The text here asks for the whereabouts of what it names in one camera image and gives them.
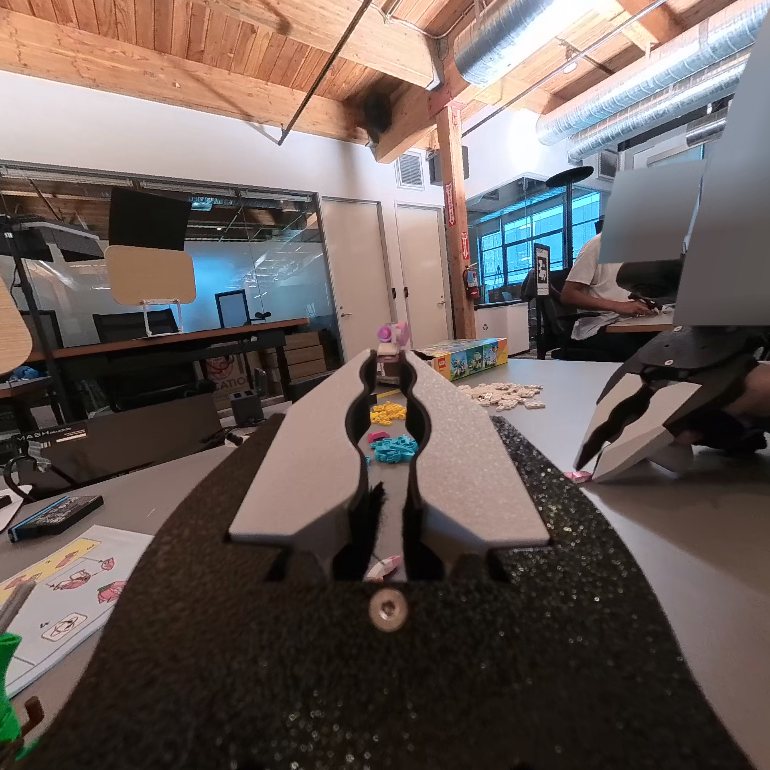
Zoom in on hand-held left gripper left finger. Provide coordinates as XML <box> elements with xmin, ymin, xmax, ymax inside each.
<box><xmin>227</xmin><ymin>348</ymin><xmax>379</xmax><ymax>581</ymax></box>

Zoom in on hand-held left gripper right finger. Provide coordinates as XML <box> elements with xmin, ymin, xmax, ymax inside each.
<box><xmin>403</xmin><ymin>348</ymin><xmax>552</xmax><ymax>580</ymax></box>

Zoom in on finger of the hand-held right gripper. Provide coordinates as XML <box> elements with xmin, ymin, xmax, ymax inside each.
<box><xmin>573</xmin><ymin>370</ymin><xmax>649</xmax><ymax>471</ymax></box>
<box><xmin>591</xmin><ymin>384</ymin><xmax>703</xmax><ymax>484</ymax></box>

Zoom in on pile of turquoise lego pieces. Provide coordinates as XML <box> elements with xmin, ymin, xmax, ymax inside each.
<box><xmin>370</xmin><ymin>434</ymin><xmax>419</xmax><ymax>465</ymax></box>

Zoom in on pile of white lego pieces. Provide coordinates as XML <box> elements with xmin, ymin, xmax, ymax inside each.
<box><xmin>457</xmin><ymin>382</ymin><xmax>545</xmax><ymax>411</ymax></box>

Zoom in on colourful lego box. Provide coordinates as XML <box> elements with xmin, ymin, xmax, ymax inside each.
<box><xmin>414</xmin><ymin>338</ymin><xmax>509</xmax><ymax>383</ymax></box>

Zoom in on pink and purple lego model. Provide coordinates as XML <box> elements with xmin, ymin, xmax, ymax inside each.
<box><xmin>376</xmin><ymin>322</ymin><xmax>411</xmax><ymax>386</ymax></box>

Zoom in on lego instruction booklet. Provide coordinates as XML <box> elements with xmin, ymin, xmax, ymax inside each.
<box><xmin>0</xmin><ymin>525</ymin><xmax>154</xmax><ymax>699</ymax></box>

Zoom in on grey lego stick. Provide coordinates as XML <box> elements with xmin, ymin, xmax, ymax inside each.
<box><xmin>0</xmin><ymin>579</ymin><xmax>37</xmax><ymax>629</ymax></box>

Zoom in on green lego plant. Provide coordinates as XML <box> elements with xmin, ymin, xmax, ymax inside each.
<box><xmin>0</xmin><ymin>632</ymin><xmax>43</xmax><ymax>770</ymax></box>

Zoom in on person's right hand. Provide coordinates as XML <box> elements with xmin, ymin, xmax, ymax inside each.
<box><xmin>731</xmin><ymin>361</ymin><xmax>770</xmax><ymax>423</ymax></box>

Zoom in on small black charger dock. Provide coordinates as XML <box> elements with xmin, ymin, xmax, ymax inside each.
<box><xmin>230</xmin><ymin>391</ymin><xmax>265</xmax><ymax>425</ymax></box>

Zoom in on black swivel chair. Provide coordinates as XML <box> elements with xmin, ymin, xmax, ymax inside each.
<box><xmin>520</xmin><ymin>271</ymin><xmax>602</xmax><ymax>360</ymax></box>

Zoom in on white recycling bin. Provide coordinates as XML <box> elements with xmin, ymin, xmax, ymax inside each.
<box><xmin>475</xmin><ymin>301</ymin><xmax>530</xmax><ymax>356</ymax></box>

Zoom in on stacked cardboard boxes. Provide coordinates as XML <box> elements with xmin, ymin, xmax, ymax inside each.
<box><xmin>259</xmin><ymin>331</ymin><xmax>328</xmax><ymax>380</ymax></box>

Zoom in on dark printed carton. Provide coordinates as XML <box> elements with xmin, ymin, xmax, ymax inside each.
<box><xmin>0</xmin><ymin>391</ymin><xmax>226</xmax><ymax>488</ymax></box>

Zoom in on long brown wooden desk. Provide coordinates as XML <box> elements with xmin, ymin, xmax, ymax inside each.
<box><xmin>24</xmin><ymin>319</ymin><xmax>310</xmax><ymax>416</ymax></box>

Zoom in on white door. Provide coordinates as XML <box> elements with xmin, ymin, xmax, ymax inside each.
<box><xmin>322</xmin><ymin>199</ymin><xmax>395</xmax><ymax>362</ymax></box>
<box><xmin>395</xmin><ymin>203</ymin><xmax>452</xmax><ymax>350</ymax></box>

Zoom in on white panel stand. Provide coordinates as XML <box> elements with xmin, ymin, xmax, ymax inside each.
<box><xmin>141</xmin><ymin>298</ymin><xmax>181</xmax><ymax>338</ymax></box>

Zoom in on black floor lamp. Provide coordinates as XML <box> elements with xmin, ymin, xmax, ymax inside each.
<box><xmin>544</xmin><ymin>168</ymin><xmax>595</xmax><ymax>272</ymax></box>

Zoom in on black office chair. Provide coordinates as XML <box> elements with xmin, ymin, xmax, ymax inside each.
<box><xmin>93</xmin><ymin>308</ymin><xmax>180</xmax><ymax>344</ymax></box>

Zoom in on flat black box blue edge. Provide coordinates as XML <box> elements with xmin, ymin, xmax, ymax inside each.
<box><xmin>7</xmin><ymin>495</ymin><xmax>104</xmax><ymax>543</ymax></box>

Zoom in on light wooden rounded panel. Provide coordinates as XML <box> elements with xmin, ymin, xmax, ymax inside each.
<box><xmin>104</xmin><ymin>243</ymin><xmax>197</xmax><ymax>306</ymax></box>

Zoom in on black square panel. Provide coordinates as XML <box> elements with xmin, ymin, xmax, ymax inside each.
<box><xmin>108</xmin><ymin>188</ymin><xmax>192</xmax><ymax>252</ymax></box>

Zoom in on light wooden chair back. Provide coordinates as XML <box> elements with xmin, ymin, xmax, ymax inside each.
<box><xmin>0</xmin><ymin>277</ymin><xmax>34</xmax><ymax>374</ymax></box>

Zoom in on black metal ceiling rod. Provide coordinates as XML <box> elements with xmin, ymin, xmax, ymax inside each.
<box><xmin>277</xmin><ymin>0</ymin><xmax>374</xmax><ymax>146</ymax></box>

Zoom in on wooden support post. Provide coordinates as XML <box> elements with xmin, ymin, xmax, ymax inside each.
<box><xmin>434</xmin><ymin>105</ymin><xmax>477</xmax><ymax>340</ymax></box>

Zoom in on long silver air duct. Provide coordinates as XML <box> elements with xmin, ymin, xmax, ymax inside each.
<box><xmin>535</xmin><ymin>0</ymin><xmax>770</xmax><ymax>163</ymax></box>

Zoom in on wide silver air duct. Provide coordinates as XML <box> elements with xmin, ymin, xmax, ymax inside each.
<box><xmin>454</xmin><ymin>0</ymin><xmax>602</xmax><ymax>88</ymax></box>

